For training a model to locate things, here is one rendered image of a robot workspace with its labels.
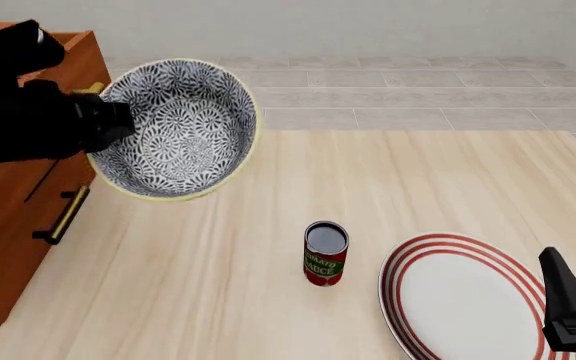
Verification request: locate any red tomato sauce tin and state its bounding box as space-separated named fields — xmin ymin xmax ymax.
xmin=302 ymin=219 xmax=351 ymax=288

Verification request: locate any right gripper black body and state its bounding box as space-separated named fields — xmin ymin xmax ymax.
xmin=541 ymin=316 xmax=576 ymax=356

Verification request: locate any wooden cabinet drawer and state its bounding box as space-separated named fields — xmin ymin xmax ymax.
xmin=0 ymin=153 xmax=98 ymax=327
xmin=17 ymin=30 xmax=114 ymax=114

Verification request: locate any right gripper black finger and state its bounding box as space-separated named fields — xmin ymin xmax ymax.
xmin=538 ymin=246 xmax=576 ymax=321

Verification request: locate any brass drawer handle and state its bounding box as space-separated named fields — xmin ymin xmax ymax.
xmin=69 ymin=81 xmax=105 ymax=96
xmin=31 ymin=184 xmax=92 ymax=246

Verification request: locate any black white patterned bowl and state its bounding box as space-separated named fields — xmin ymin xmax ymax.
xmin=85 ymin=57 xmax=261 ymax=204

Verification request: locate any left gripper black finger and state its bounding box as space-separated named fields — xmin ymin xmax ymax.
xmin=101 ymin=100 xmax=138 ymax=150

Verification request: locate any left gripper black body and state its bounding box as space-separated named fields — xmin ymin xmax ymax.
xmin=70 ymin=91 xmax=114 ymax=154

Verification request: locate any white plate with red rings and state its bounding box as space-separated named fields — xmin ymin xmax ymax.
xmin=377 ymin=231 xmax=572 ymax=360

